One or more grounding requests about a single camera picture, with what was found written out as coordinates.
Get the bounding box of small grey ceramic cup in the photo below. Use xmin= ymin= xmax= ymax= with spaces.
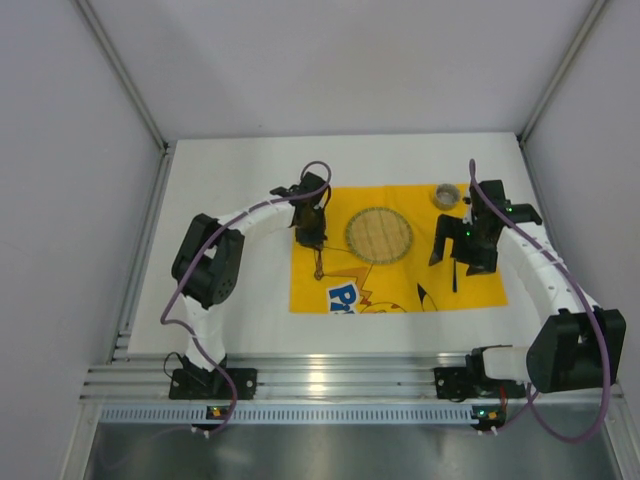
xmin=433 ymin=183 xmax=461 ymax=211

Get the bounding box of pink metal fork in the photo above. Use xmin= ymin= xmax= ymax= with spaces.
xmin=313 ymin=248 xmax=324 ymax=281

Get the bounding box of blue metal spoon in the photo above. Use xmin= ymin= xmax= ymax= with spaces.
xmin=452 ymin=258 xmax=458 ymax=293

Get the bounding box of round woven bamboo plate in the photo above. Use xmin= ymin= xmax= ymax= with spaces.
xmin=345 ymin=207 xmax=413 ymax=265

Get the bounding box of yellow Pikachu cloth placemat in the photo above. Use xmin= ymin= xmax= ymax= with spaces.
xmin=289 ymin=185 xmax=508 ymax=314

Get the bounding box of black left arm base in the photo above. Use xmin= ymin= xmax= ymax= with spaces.
xmin=168 ymin=368 xmax=258 ymax=400

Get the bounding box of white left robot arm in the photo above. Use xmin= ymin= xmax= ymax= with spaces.
xmin=160 ymin=169 xmax=331 ymax=373

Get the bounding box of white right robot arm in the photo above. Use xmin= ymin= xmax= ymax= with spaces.
xmin=429 ymin=180 xmax=626 ymax=393

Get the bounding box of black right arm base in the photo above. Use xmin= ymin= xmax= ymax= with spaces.
xmin=433 ymin=367 xmax=525 ymax=403

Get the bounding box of aluminium mounting rail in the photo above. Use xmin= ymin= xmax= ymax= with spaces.
xmin=80 ymin=353 xmax=464 ymax=402

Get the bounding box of slotted grey cable duct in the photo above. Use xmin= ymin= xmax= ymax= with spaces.
xmin=100 ymin=404 xmax=483 ymax=425

